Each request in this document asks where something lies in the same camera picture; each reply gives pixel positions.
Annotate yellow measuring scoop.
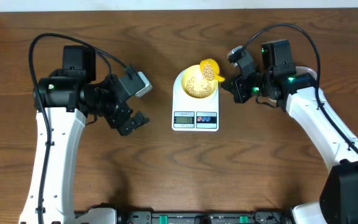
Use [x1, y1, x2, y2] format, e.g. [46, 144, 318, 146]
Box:
[200, 58, 225, 82]

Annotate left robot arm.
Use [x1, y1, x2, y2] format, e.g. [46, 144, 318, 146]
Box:
[19, 45, 152, 223]

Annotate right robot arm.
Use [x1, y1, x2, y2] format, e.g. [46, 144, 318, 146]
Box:
[221, 39, 358, 223]

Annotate pale yellow bowl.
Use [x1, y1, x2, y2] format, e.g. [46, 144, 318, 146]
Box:
[181, 65, 218, 98]

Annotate soybeans in bowl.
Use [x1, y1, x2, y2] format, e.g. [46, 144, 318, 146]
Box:
[185, 76, 215, 98]

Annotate white digital kitchen scale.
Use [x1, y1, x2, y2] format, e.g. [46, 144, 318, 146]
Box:
[172, 70, 219, 132]

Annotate clear plastic container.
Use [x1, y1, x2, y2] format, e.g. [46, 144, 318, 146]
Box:
[295, 66, 317, 80]

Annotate left black cable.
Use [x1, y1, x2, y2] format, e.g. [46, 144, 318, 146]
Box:
[28, 32, 129, 224]

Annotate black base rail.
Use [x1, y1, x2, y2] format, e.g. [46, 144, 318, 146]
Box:
[90, 203, 294, 224]

